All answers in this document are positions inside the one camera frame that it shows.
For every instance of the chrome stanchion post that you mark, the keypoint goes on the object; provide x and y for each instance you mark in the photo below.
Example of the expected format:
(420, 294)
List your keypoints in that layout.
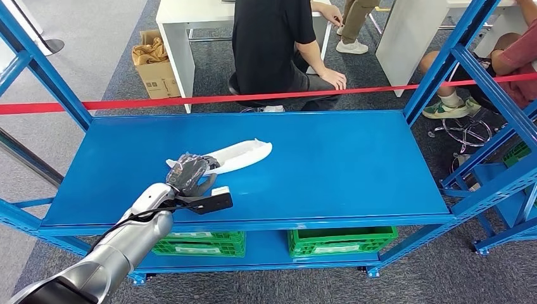
(52, 46)

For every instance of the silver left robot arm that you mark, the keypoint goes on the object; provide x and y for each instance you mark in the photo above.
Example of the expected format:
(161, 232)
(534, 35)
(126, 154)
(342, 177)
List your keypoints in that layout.
(126, 247)

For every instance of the open cardboard box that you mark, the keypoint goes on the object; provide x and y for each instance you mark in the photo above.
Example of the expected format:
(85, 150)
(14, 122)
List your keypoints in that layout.
(159, 79)

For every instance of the green plastic crate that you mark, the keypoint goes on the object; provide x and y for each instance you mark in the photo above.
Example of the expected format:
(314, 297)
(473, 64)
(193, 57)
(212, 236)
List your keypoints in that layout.
(517, 155)
(201, 247)
(340, 245)

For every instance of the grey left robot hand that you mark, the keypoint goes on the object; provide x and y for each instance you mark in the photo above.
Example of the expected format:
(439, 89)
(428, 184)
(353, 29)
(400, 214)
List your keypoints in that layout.
(189, 174)

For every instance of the black round stool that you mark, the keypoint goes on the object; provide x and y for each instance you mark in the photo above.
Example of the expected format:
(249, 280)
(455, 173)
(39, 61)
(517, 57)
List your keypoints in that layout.
(235, 90)

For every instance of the chrome stool base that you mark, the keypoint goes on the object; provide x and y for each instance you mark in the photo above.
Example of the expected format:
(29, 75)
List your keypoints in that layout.
(463, 144)

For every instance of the blue metal shelf rack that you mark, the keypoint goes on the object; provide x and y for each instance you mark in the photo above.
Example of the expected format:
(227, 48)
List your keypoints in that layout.
(507, 236)
(293, 168)

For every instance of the person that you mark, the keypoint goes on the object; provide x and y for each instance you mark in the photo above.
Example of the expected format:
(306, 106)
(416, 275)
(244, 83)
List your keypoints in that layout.
(268, 46)
(520, 54)
(356, 16)

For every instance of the red barrier belt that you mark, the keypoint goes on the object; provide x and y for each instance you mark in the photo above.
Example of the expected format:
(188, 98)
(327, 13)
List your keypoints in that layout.
(168, 102)

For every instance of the white plastic mirror cover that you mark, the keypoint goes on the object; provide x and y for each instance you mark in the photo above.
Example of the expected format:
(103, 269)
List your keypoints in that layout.
(243, 153)

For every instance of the dark metal bar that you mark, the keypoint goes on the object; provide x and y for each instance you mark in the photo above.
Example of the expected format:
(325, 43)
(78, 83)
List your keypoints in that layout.
(29, 158)

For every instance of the white desk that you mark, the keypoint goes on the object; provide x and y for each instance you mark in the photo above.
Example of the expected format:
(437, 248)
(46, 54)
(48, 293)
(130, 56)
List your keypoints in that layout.
(407, 42)
(180, 50)

